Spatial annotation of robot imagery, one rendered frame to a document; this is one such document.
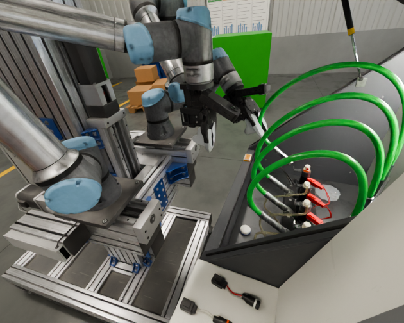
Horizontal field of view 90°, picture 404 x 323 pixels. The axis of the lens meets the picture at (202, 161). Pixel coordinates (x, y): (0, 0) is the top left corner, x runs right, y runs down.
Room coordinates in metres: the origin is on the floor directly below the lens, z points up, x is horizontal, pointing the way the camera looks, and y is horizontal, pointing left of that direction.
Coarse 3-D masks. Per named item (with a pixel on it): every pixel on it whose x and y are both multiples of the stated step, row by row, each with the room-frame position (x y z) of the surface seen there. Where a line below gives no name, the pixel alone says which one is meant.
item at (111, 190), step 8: (104, 176) 0.54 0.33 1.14; (112, 176) 0.59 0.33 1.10; (104, 184) 0.53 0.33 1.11; (112, 184) 0.55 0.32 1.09; (120, 184) 0.59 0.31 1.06; (104, 192) 0.51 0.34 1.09; (112, 192) 0.53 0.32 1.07; (120, 192) 0.55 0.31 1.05; (104, 200) 0.50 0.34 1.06; (112, 200) 0.51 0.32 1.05; (96, 208) 0.48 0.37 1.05
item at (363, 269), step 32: (384, 192) 0.18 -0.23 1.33; (352, 224) 0.18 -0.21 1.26; (384, 224) 0.14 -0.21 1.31; (320, 256) 0.18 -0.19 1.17; (352, 256) 0.14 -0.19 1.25; (384, 256) 0.11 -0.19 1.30; (288, 288) 0.19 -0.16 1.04; (320, 288) 0.14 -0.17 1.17; (352, 288) 0.11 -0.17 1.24; (384, 288) 0.09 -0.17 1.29; (288, 320) 0.13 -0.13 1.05; (320, 320) 0.10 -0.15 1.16; (352, 320) 0.08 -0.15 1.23
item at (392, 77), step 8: (336, 64) 0.53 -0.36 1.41; (344, 64) 0.52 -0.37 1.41; (352, 64) 0.51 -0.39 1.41; (360, 64) 0.50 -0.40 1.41; (368, 64) 0.50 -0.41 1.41; (312, 72) 0.56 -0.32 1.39; (384, 72) 0.48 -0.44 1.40; (392, 72) 0.47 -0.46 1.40; (296, 80) 0.58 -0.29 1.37; (392, 80) 0.46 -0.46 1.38; (400, 80) 0.46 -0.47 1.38; (280, 88) 0.60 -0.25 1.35; (400, 88) 0.45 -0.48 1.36; (272, 96) 0.61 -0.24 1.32; (400, 96) 0.45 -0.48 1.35; (264, 104) 0.63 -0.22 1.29; (264, 112) 0.62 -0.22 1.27; (400, 136) 0.43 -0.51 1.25; (400, 144) 0.43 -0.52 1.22
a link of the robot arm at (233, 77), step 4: (232, 72) 0.75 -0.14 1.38; (236, 72) 0.75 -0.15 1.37; (224, 76) 0.74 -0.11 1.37; (228, 76) 0.74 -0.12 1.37; (232, 76) 0.73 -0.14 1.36; (236, 76) 0.74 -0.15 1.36; (220, 80) 0.75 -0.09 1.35; (224, 80) 0.74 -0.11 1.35; (228, 80) 0.73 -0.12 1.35; (232, 80) 0.73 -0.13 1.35; (236, 80) 0.73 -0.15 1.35; (240, 80) 0.74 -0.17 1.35; (220, 84) 0.76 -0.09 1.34; (224, 84) 0.73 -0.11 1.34; (228, 84) 0.72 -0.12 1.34; (232, 84) 0.72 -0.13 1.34; (224, 88) 0.73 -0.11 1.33; (224, 92) 0.75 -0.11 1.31
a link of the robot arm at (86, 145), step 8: (64, 144) 0.54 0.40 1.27; (72, 144) 0.53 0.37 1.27; (80, 144) 0.52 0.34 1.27; (88, 144) 0.54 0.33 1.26; (96, 144) 0.56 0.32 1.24; (80, 152) 0.51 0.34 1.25; (88, 152) 0.52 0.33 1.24; (96, 152) 0.55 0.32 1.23; (96, 160) 0.50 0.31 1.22; (104, 160) 0.58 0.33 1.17; (104, 168) 0.55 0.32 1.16
